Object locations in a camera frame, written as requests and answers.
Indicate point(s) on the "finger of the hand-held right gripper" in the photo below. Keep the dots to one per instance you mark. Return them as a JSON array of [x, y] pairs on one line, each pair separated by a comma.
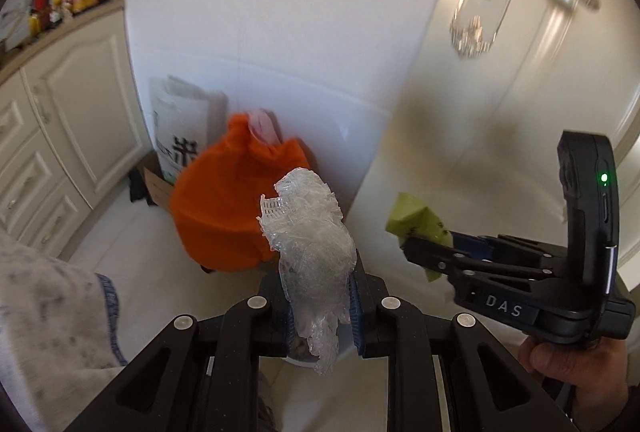
[[450, 259], [505, 247]]

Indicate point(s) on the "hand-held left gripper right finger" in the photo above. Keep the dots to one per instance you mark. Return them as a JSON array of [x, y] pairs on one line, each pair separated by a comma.
[[356, 317]]

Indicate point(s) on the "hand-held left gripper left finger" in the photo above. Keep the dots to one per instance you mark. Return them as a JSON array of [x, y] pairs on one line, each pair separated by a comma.
[[291, 329]]

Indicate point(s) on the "green wrapper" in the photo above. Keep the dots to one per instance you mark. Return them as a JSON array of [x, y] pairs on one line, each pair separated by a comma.
[[417, 222]]

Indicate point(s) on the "clear plastic wrap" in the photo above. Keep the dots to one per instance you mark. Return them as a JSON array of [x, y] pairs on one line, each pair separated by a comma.
[[312, 257]]

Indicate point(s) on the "person's right hand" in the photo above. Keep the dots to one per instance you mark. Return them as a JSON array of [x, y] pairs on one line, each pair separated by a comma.
[[570, 359]]

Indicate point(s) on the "white door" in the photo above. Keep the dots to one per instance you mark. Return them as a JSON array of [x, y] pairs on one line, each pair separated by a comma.
[[475, 122]]

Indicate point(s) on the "orange plastic bag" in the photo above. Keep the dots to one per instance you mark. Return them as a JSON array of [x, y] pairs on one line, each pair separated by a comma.
[[225, 212]]

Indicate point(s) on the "cardboard box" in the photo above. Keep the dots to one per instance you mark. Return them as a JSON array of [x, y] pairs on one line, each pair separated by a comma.
[[157, 187]]

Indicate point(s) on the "pink plastic bag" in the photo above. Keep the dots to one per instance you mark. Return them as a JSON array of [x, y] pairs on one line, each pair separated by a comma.
[[262, 125]]

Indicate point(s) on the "dark cloth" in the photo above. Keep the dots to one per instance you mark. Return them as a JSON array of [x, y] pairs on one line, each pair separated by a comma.
[[137, 187]]

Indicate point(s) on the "white rice sack black print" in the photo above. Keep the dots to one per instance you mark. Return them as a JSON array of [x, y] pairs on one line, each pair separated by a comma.
[[180, 122]]

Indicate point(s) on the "grey speckled sweater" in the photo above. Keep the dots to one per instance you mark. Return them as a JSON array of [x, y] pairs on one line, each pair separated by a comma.
[[45, 312]]

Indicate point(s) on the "cream kitchen cabinet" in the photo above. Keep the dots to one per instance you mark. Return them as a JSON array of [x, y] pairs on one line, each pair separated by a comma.
[[75, 112]]

